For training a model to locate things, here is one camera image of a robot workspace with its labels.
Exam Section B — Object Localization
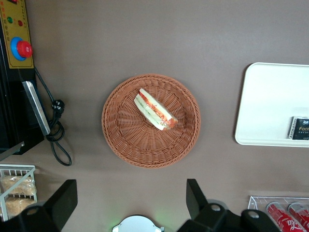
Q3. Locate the white wire rack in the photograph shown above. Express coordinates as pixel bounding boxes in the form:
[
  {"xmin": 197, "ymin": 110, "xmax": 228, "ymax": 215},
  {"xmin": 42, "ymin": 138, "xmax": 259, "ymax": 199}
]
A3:
[{"xmin": 0, "ymin": 164, "xmax": 39, "ymax": 222}]

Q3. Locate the black power cable with plug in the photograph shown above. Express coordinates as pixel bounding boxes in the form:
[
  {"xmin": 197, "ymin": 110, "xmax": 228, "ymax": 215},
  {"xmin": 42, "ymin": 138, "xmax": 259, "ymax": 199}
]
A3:
[{"xmin": 33, "ymin": 67, "xmax": 72, "ymax": 167}]

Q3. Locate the round brown wicker basket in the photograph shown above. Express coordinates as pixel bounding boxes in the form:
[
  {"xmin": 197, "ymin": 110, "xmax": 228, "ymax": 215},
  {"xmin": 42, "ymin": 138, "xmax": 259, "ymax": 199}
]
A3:
[{"xmin": 101, "ymin": 73, "xmax": 201, "ymax": 169}]

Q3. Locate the beige plastic tray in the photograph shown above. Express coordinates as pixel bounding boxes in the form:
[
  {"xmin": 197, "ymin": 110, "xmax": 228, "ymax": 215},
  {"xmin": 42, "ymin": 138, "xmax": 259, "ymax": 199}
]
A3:
[{"xmin": 235, "ymin": 62, "xmax": 309, "ymax": 148}]

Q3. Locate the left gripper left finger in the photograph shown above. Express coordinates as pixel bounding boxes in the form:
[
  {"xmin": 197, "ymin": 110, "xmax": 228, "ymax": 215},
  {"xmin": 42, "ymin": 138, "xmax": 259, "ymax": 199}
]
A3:
[{"xmin": 0, "ymin": 178, "xmax": 78, "ymax": 232}]

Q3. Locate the clear acrylic bottle rack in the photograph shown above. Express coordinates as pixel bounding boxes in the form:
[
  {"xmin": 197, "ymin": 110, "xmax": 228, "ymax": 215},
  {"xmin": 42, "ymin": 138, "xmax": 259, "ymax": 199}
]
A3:
[{"xmin": 247, "ymin": 195, "xmax": 309, "ymax": 232}]

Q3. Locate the red emergency stop button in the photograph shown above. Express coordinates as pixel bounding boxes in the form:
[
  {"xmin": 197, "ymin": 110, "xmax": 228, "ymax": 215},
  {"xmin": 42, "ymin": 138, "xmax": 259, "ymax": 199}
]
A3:
[{"xmin": 10, "ymin": 36, "xmax": 33, "ymax": 61}]

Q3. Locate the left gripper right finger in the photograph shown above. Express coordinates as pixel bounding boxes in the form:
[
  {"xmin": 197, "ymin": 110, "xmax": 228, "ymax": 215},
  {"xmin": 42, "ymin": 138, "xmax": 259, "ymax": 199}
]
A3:
[{"xmin": 177, "ymin": 178, "xmax": 239, "ymax": 232}]

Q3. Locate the rice cracker snack packet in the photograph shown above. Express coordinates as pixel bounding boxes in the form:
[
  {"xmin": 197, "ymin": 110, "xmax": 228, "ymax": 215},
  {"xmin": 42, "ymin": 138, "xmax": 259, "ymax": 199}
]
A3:
[
  {"xmin": 0, "ymin": 175, "xmax": 37, "ymax": 196},
  {"xmin": 4, "ymin": 197, "xmax": 37, "ymax": 218}
]

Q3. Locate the yellow control panel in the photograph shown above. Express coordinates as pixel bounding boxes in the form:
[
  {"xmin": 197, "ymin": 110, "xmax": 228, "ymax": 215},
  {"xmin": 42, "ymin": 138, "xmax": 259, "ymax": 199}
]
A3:
[{"xmin": 0, "ymin": 0, "xmax": 34, "ymax": 70}]

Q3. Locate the sandwich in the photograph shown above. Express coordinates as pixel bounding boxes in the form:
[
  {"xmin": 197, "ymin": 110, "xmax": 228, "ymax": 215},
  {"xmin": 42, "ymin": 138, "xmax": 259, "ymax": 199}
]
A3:
[{"xmin": 134, "ymin": 88, "xmax": 179, "ymax": 131}]

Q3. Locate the metal machine handle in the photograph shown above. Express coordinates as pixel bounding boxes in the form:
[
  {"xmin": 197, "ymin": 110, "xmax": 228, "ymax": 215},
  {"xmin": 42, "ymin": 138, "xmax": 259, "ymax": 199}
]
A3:
[{"xmin": 21, "ymin": 81, "xmax": 51, "ymax": 136}]

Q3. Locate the black sealing machine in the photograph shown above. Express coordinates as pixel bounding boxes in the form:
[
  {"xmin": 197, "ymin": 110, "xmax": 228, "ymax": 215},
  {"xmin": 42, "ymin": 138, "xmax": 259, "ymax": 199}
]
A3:
[{"xmin": 0, "ymin": 24, "xmax": 52, "ymax": 156}]

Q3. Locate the grey metal lever bar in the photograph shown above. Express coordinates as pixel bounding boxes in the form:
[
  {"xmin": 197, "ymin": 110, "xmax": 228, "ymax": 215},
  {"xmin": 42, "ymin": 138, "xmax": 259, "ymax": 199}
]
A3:
[{"xmin": 0, "ymin": 141, "xmax": 25, "ymax": 162}]

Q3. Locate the black tissue packet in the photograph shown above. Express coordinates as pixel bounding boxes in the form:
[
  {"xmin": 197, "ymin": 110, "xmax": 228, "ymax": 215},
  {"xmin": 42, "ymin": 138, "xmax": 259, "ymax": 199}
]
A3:
[{"xmin": 287, "ymin": 116, "xmax": 309, "ymax": 141}]

